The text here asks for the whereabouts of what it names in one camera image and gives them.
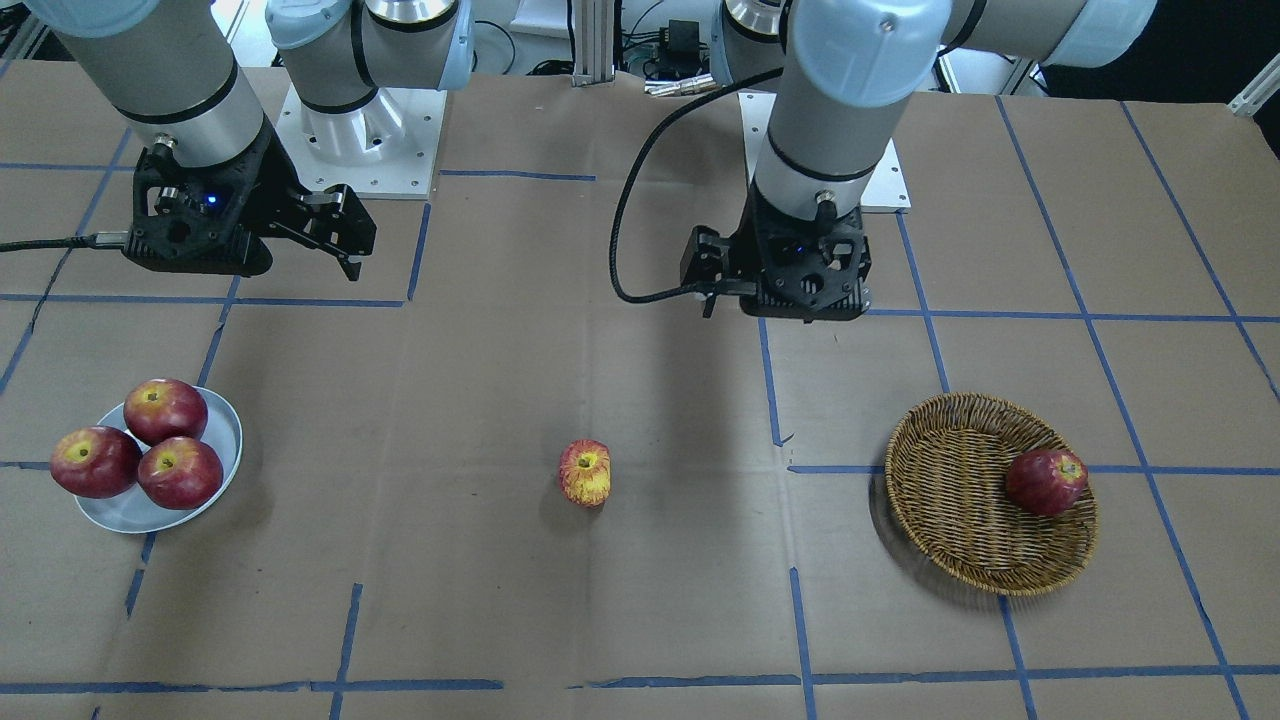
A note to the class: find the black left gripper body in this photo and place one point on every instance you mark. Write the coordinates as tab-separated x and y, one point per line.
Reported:
705	258

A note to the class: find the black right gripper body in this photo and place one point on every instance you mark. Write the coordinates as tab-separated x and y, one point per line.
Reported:
268	187

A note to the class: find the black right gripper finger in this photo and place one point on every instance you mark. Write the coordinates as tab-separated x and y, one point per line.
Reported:
351	265

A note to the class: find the yellow red apple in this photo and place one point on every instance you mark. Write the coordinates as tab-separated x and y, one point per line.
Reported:
584	474

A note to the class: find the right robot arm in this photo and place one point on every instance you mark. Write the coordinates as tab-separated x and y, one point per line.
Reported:
166	67

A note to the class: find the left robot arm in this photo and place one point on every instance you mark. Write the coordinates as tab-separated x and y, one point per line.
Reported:
847	71

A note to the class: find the red apple on plate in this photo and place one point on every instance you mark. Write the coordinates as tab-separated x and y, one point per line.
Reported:
164	408
95	462
181	473

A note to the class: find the woven wicker basket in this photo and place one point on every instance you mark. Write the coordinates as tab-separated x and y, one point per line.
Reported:
945	467

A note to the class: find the light blue plate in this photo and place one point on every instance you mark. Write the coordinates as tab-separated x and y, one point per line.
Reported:
133	512

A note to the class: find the dark red apple in basket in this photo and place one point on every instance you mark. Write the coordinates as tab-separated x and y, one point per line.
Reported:
1046	481

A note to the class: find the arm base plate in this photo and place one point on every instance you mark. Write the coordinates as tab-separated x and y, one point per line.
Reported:
887	191
385	150

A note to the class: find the aluminium frame post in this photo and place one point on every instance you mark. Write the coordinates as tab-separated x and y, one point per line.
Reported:
595	40

